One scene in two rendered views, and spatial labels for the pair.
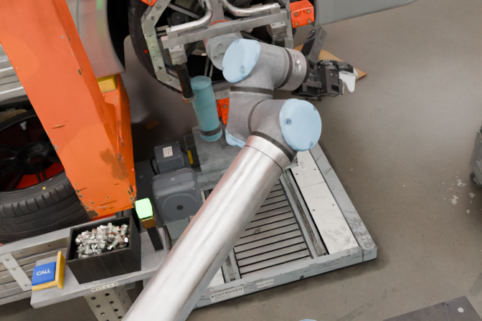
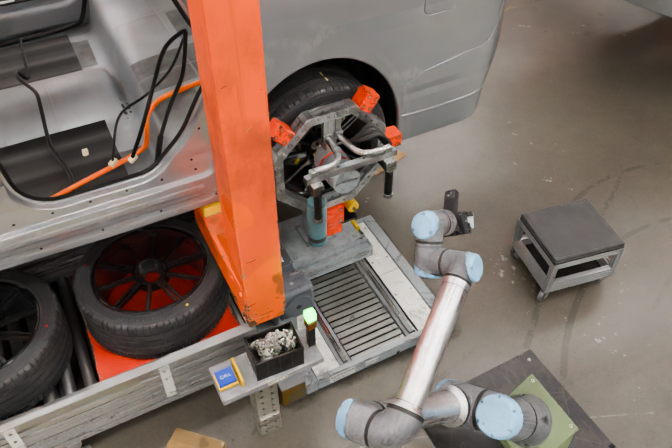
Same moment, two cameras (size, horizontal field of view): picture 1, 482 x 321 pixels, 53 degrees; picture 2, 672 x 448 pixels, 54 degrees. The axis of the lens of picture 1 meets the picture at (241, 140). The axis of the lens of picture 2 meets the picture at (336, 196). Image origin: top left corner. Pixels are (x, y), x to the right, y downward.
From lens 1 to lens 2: 1.42 m
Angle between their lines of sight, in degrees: 17
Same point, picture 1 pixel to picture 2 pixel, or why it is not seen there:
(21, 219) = (169, 334)
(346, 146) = (405, 230)
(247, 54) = (433, 223)
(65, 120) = (257, 255)
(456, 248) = (509, 314)
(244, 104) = (431, 252)
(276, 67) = (445, 227)
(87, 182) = (257, 299)
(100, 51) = not seen: hidden behind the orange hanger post
